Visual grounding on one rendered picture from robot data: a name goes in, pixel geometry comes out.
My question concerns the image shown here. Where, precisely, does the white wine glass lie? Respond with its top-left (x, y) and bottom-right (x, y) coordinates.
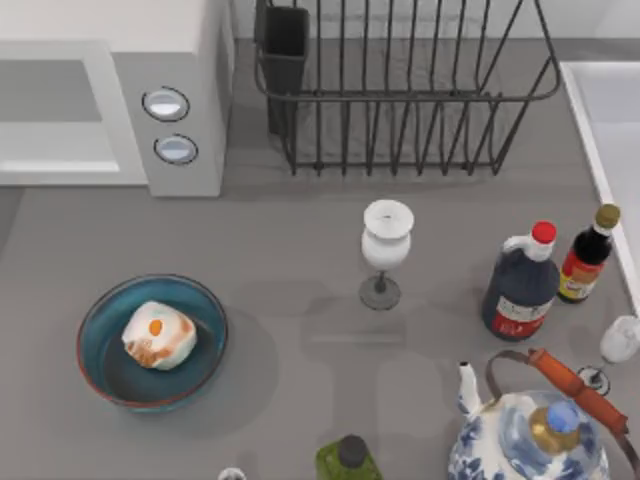
top-left (358, 199), bottom-right (416, 312)

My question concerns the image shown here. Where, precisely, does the round microwave knob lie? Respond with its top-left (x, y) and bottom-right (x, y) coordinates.
top-left (141, 85), bottom-right (191, 123)
top-left (152, 133), bottom-right (200, 166)

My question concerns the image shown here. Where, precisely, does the pale microwave oven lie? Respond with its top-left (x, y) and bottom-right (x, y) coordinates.
top-left (0, 0), bottom-right (236, 199)

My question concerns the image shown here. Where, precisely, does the black cutlery holder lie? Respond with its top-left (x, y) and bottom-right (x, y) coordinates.
top-left (254, 4), bottom-right (311, 137)

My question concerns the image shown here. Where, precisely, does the white bread with orange spot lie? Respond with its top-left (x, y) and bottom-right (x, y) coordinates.
top-left (121, 300), bottom-right (199, 372)

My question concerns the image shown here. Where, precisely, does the large dark red-capped bottle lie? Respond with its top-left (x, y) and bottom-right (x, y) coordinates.
top-left (481, 220), bottom-right (562, 343)

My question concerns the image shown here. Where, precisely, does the green bottle with black cap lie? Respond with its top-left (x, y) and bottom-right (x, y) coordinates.
top-left (314, 434), bottom-right (385, 480)

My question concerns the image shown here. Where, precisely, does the blue bowl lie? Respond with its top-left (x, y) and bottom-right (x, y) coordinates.
top-left (76, 273), bottom-right (230, 414)

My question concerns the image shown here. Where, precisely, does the small dark gold-capped bottle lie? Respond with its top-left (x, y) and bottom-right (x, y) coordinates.
top-left (555, 203), bottom-right (622, 305)

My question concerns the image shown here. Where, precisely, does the blue and white teapot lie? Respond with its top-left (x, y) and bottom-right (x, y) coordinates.
top-left (447, 348), bottom-right (640, 480)

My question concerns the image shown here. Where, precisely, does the clear wine glass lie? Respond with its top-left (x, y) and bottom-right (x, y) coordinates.
top-left (577, 314), bottom-right (640, 397)

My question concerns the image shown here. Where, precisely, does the dark wire dish rack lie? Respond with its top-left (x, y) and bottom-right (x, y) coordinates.
top-left (253, 0), bottom-right (562, 178)

